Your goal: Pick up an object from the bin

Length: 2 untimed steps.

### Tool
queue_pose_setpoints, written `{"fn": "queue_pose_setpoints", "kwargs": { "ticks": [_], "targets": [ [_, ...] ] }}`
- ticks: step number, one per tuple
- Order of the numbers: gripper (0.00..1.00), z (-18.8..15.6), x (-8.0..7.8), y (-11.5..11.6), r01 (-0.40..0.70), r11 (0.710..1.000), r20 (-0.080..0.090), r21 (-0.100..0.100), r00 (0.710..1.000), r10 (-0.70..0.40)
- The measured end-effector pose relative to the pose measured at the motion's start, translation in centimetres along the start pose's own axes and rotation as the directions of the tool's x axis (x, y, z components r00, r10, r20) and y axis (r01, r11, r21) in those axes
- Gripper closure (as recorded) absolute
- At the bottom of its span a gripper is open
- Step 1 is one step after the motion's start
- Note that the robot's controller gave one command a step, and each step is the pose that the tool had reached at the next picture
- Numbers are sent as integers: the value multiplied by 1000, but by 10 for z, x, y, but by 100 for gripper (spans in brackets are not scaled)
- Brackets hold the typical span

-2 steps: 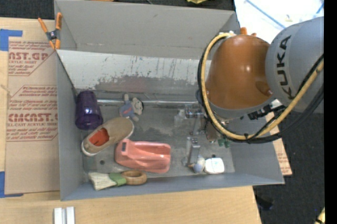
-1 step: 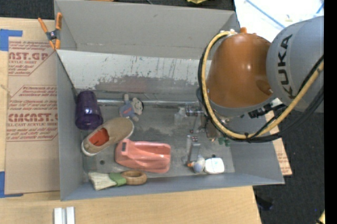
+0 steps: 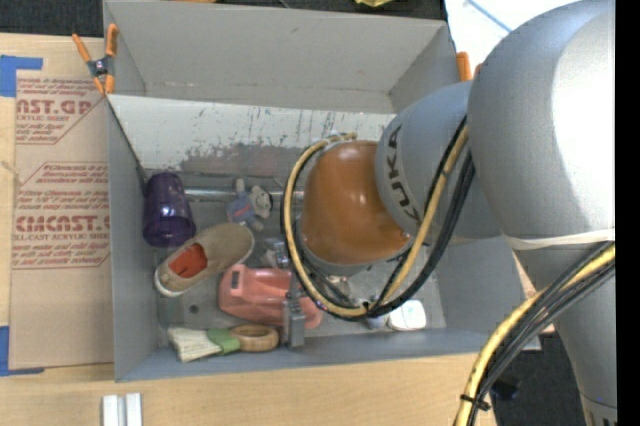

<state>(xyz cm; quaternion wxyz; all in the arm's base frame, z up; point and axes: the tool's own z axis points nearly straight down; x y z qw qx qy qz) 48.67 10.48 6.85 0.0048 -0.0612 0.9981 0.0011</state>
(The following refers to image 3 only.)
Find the grey metal bin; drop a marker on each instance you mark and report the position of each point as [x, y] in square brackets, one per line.
[260, 59]

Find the purple plastic cup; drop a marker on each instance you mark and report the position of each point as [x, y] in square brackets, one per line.
[167, 214]

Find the beige shoe with red insole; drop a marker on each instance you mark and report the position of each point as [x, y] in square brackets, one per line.
[220, 249]

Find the white rounded object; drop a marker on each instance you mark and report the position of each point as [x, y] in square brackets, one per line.
[407, 315]

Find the blue and beige toy animal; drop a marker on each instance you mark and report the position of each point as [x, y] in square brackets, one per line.
[248, 206]

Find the brown cardboard board, red print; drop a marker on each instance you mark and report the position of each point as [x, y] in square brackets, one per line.
[60, 214]

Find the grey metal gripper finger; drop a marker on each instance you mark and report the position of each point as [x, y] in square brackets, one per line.
[278, 258]
[294, 326]

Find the pink plastic bottle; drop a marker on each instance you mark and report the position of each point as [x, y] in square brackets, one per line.
[255, 296]

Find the white and green brush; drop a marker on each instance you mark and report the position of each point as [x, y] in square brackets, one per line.
[192, 344]

